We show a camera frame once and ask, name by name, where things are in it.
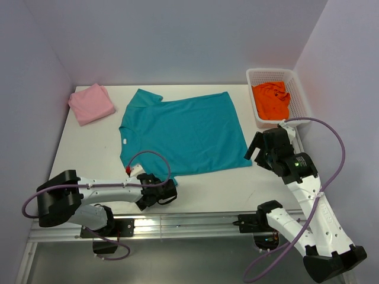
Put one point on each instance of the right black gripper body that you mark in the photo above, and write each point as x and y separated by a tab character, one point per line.
265	158

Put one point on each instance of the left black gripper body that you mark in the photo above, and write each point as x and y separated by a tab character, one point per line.
143	206

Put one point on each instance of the teal t-shirt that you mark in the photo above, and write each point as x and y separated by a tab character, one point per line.
183	137

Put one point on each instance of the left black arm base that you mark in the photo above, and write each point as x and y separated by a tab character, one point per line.
123	227

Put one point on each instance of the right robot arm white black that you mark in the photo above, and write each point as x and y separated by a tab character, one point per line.
324	246

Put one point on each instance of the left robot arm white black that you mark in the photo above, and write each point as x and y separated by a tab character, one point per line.
77	200

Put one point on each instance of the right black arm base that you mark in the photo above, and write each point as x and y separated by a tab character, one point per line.
252	223

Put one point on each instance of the orange t-shirt in basket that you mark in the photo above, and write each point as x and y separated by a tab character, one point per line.
272	101

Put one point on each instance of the white plastic basket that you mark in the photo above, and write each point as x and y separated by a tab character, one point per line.
298	104

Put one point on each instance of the folded pink t-shirt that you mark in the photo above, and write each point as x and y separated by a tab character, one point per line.
91	104

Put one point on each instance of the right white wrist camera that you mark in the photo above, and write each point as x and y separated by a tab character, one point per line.
291	132

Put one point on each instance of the aluminium mounting rail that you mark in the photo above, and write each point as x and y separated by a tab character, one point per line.
150	226

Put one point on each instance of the black box under rail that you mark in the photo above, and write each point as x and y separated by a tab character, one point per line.
103	247

